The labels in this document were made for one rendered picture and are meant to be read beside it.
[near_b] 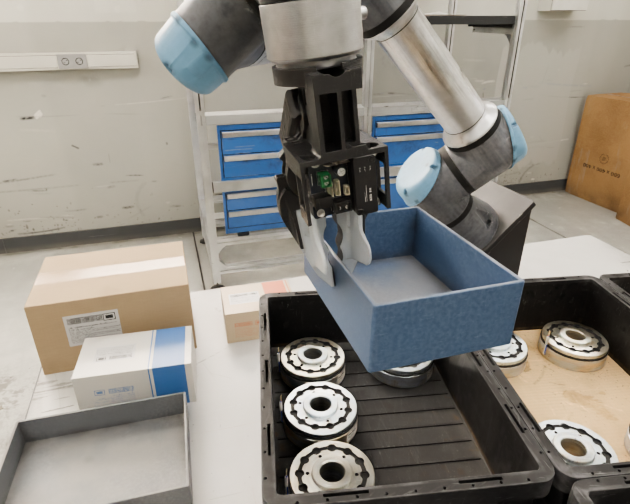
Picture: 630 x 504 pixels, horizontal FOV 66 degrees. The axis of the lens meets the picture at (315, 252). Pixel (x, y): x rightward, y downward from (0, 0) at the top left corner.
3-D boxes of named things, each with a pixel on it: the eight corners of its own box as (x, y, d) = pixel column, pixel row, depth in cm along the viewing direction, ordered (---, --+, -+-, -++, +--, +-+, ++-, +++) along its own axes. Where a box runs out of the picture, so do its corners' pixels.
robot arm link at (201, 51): (263, 28, 88) (117, 20, 44) (309, -17, 84) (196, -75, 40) (304, 80, 91) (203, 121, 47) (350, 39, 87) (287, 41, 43)
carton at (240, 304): (227, 343, 107) (224, 315, 103) (222, 314, 117) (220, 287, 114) (298, 333, 110) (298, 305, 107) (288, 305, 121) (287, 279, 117)
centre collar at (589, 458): (544, 435, 63) (545, 432, 62) (580, 434, 63) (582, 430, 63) (563, 467, 58) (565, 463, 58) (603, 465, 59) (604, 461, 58)
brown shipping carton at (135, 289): (44, 375, 97) (23, 307, 90) (61, 317, 116) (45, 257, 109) (197, 348, 105) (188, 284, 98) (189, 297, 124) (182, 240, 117)
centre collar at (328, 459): (307, 462, 59) (307, 458, 59) (345, 454, 60) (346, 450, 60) (316, 497, 55) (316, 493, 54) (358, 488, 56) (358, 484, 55)
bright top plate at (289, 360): (278, 342, 81) (278, 339, 81) (337, 337, 83) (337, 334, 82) (284, 383, 72) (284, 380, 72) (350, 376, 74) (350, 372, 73)
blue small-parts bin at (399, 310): (303, 271, 60) (303, 218, 57) (412, 256, 64) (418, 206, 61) (368, 373, 43) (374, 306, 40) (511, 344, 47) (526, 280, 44)
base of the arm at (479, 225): (429, 235, 122) (407, 211, 116) (479, 195, 118) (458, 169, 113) (454, 270, 109) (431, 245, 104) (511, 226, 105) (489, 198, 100)
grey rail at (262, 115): (195, 122, 234) (194, 112, 232) (498, 105, 278) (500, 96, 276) (197, 126, 226) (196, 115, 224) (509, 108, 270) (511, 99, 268)
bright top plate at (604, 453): (515, 424, 65) (515, 421, 65) (588, 420, 66) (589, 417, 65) (552, 490, 56) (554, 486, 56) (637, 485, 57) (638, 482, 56)
